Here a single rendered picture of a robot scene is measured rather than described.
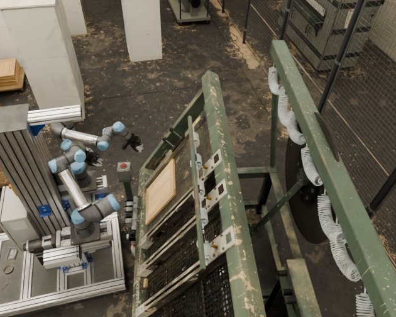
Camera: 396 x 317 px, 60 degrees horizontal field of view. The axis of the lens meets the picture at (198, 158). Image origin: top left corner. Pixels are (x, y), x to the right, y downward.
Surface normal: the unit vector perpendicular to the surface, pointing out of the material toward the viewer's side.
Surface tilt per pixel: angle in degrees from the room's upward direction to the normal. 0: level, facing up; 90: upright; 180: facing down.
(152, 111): 0
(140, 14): 90
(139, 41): 90
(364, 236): 0
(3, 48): 90
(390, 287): 0
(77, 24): 90
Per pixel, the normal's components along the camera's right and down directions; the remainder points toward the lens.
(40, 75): 0.25, 0.72
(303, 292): 0.04, -0.67
